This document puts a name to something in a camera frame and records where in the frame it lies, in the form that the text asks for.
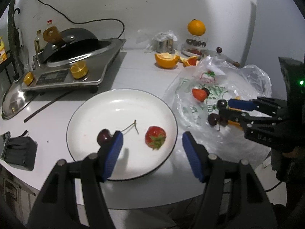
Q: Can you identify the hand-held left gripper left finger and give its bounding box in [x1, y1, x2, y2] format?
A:
[27, 131, 124, 229]

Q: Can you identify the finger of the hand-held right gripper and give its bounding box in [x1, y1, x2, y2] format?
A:
[227, 96, 290, 117]
[218, 107, 290, 148]

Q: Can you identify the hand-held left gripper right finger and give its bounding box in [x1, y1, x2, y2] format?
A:
[182, 131, 278, 229]

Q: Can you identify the printed clear plastic bag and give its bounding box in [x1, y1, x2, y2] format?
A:
[162, 55, 272, 172]

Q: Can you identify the red strawberry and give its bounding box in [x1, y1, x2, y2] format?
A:
[145, 126, 167, 150]
[192, 88, 207, 102]

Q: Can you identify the white round plate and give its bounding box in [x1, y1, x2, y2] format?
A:
[66, 89, 178, 181]

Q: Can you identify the orange peel cup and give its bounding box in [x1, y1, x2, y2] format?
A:
[183, 56, 199, 67]

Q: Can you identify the small steel pot with lid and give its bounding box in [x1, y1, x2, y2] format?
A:
[201, 47, 241, 68]

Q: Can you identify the small white dish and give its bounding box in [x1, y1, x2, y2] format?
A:
[181, 43, 203, 56]

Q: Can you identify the glass jar with dark fruit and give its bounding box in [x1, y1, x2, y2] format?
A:
[185, 35, 207, 49]

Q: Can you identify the black thin stick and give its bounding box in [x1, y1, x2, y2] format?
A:
[23, 91, 72, 123]

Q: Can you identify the half orange with peel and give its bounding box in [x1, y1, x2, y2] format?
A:
[155, 52, 180, 69]

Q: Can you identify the whole orange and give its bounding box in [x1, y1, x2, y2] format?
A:
[187, 19, 206, 36]

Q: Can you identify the gold cooker knob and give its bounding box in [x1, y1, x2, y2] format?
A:
[23, 72, 34, 86]
[70, 61, 89, 79]

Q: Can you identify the steel induction cooker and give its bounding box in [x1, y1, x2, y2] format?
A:
[21, 39, 127, 94]

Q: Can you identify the black face mask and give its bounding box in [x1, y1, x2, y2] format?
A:
[5, 130, 38, 171]

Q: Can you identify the steel pan lid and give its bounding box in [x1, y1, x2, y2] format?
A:
[1, 84, 34, 120]

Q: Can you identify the small clear plastic bag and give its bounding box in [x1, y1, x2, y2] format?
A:
[137, 29, 179, 53]

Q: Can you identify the cooking oil bottle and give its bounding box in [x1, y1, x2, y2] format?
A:
[34, 30, 46, 54]

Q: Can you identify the folded umbrella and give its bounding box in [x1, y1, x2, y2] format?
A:
[14, 8, 30, 67]

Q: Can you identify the yellow detergent bottle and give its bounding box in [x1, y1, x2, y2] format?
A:
[0, 36, 7, 64]

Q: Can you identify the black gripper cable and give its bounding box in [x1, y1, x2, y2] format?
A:
[264, 181, 283, 192]

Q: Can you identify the black wok with wooden handle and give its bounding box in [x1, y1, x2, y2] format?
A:
[43, 26, 99, 61]

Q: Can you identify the black cooker power cable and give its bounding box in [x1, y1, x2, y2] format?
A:
[35, 0, 125, 40]

